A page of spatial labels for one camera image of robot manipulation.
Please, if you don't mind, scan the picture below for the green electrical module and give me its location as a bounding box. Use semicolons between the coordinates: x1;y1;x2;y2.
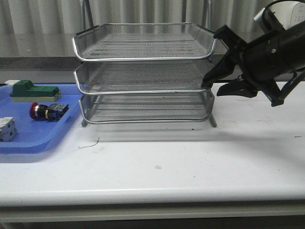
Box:
5;80;61;102

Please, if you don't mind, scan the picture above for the blue plastic tray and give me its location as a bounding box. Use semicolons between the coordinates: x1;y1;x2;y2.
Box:
0;83;81;154

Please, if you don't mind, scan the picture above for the silver rack frame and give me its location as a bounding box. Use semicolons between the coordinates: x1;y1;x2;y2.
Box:
80;0;217;128

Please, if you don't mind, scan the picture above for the red emergency stop button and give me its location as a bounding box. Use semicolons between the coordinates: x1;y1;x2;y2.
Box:
29;102;69;121

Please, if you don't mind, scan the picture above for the white terminal block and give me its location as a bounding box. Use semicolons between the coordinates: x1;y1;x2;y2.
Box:
0;117;17;142

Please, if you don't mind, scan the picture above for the thin stray wire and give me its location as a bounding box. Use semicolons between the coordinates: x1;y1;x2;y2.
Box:
77;137;101;150

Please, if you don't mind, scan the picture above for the grey steel counter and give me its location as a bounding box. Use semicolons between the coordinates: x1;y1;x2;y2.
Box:
0;34;80;83

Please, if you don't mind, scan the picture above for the white appliance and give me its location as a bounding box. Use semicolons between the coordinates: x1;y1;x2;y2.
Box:
270;0;305;30

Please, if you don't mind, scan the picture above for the silver mesh tray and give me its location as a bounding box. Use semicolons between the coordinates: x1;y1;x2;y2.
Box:
79;91;217;127
72;22;216;62
74;60;212;95

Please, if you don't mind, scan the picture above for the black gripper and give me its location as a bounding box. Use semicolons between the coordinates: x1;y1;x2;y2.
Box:
201;22;305;107

